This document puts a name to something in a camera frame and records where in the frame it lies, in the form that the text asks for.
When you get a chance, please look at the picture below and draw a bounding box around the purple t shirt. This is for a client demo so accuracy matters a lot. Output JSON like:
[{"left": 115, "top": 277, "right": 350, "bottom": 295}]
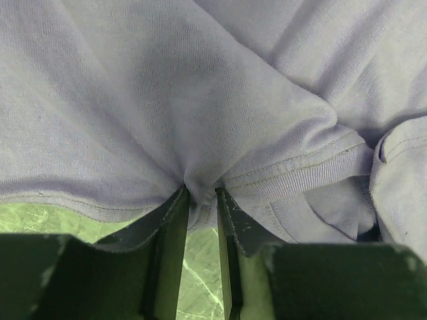
[{"left": 1, "top": 1, "right": 426, "bottom": 255}]

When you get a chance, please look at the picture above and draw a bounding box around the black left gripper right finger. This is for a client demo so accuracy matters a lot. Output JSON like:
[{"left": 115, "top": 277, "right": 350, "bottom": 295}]
[{"left": 216, "top": 187, "right": 426, "bottom": 319}]

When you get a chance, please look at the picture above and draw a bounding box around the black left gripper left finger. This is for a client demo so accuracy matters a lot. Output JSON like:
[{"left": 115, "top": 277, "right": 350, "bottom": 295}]
[{"left": 1, "top": 187, "right": 189, "bottom": 319}]

